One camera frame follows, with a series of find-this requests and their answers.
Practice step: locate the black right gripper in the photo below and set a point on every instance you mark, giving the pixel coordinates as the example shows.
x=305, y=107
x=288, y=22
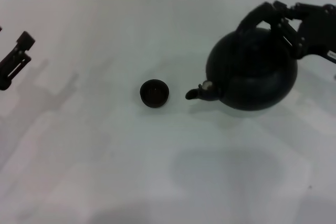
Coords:
x=317, y=32

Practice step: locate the black round teapot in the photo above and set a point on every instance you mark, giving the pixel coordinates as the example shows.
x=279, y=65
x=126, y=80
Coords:
x=249, y=82

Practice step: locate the dark brown teacup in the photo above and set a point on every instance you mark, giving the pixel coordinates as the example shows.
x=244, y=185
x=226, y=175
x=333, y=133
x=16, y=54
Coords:
x=154, y=94

